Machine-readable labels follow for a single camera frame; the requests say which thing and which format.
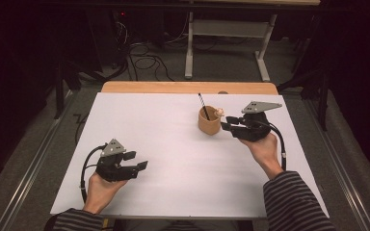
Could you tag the dark device with red light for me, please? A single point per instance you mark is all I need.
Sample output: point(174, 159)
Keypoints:
point(122, 14)

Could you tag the white metal frame desk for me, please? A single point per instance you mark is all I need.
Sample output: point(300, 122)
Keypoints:
point(226, 28)

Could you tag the person's left hand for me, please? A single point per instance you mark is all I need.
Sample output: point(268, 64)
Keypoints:
point(101, 194)

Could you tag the aluminium floor rail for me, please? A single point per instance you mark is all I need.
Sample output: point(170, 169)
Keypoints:
point(29, 176)
point(343, 183)

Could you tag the person's right hand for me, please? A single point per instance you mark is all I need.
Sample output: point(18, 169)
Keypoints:
point(265, 152)

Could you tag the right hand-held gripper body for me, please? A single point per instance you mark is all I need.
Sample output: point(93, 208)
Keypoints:
point(253, 128)

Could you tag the black stand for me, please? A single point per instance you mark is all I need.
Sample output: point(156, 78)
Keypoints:
point(323, 96)
point(59, 89)

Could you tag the tan cup with small figure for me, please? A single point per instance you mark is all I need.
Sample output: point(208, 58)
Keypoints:
point(208, 125)

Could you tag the light wooden table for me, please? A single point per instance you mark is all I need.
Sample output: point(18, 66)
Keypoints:
point(160, 87)

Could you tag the black pen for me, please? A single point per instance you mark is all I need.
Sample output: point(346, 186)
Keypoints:
point(203, 104)

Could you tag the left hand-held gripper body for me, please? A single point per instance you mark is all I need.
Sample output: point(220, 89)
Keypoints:
point(114, 168)

